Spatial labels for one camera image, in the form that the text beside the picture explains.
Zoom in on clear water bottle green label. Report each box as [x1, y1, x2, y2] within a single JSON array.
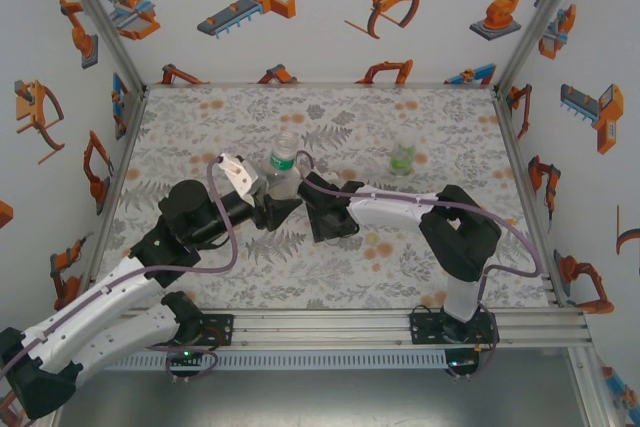
[[268, 130, 303, 202]]

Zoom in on floral print tablecloth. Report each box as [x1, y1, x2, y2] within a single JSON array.
[[82, 85, 561, 311]]

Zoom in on aluminium front rail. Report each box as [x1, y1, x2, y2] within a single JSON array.
[[114, 307, 592, 349]]

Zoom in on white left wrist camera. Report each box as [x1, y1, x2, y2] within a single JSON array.
[[218, 151, 271, 207]]

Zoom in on short clear bottle green label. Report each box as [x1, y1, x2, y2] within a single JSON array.
[[389, 140, 417, 178]]

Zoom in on aluminium side rail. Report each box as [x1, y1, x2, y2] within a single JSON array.
[[493, 86, 569, 308], [79, 86, 150, 298]]

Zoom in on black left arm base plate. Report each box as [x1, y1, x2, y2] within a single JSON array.
[[143, 313, 235, 348]]

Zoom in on aluminium frame post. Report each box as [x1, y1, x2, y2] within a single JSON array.
[[52, 0, 149, 93], [494, 0, 596, 93], [567, 346, 621, 427]]

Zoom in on slotted grey cable tray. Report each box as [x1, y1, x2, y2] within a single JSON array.
[[99, 350, 447, 372]]

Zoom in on short purple cable loop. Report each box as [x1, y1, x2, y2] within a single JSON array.
[[446, 339, 504, 382], [164, 344, 221, 386]]

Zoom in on aluminium back rail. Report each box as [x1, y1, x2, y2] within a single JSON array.
[[143, 80, 499, 91]]

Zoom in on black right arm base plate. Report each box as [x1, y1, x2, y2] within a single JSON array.
[[409, 309, 501, 347]]

